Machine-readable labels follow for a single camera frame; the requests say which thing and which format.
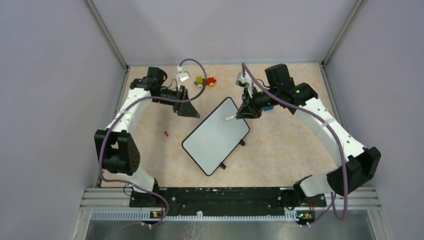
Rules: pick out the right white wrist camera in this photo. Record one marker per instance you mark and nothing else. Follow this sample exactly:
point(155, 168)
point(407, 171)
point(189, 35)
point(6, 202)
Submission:
point(244, 80)

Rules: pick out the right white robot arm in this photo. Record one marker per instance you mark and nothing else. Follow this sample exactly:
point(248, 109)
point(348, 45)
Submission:
point(356, 163)

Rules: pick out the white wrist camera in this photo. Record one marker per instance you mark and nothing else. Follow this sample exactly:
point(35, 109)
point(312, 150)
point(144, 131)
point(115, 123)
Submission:
point(244, 80)
point(181, 76)

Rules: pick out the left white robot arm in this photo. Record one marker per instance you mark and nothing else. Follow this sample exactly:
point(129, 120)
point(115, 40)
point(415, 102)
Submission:
point(116, 149)

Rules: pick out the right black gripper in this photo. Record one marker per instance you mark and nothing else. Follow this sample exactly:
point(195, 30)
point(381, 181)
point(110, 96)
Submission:
point(246, 110)

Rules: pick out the grey slotted cable duct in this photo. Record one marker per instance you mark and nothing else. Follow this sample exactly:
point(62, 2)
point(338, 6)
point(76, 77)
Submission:
point(147, 216)

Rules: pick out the blue toy car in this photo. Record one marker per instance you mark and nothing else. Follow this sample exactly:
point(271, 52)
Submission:
point(268, 108)

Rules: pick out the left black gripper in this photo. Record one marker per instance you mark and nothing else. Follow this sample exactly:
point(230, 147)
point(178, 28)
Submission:
point(185, 109)

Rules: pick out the small whiteboard with stand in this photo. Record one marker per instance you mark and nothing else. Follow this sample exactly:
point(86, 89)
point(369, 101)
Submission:
point(216, 137)

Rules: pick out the red capped whiteboard marker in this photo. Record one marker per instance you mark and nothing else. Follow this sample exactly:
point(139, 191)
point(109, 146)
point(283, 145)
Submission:
point(230, 117)

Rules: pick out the red green toy train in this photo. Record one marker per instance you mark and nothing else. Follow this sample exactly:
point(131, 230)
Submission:
point(200, 82)

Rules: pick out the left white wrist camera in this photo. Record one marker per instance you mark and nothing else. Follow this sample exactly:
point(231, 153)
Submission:
point(181, 76)

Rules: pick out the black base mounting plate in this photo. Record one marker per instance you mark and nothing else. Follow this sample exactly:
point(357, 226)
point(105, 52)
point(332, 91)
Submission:
point(274, 196)

